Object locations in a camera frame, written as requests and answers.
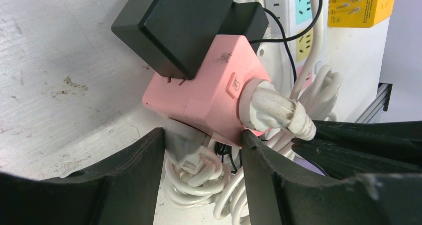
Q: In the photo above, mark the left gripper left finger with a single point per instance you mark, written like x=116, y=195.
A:
x=121, y=189

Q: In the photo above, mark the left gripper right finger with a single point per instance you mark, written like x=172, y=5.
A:
x=371, y=175

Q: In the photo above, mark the pink cube socket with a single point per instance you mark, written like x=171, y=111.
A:
x=209, y=102

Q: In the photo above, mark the white multi-socket power strip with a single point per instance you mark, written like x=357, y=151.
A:
x=317, y=27

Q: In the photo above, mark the yellow cube plug adapter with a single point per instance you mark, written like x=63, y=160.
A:
x=358, y=13

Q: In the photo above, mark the small black plug on cube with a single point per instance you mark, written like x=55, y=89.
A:
x=239, y=23

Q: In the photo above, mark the purple power strip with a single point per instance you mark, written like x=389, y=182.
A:
x=310, y=165

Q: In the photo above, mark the black adapter on pink cube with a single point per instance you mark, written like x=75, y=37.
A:
x=171, y=36

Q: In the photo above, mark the aluminium frame rail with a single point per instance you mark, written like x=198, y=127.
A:
x=373, y=113

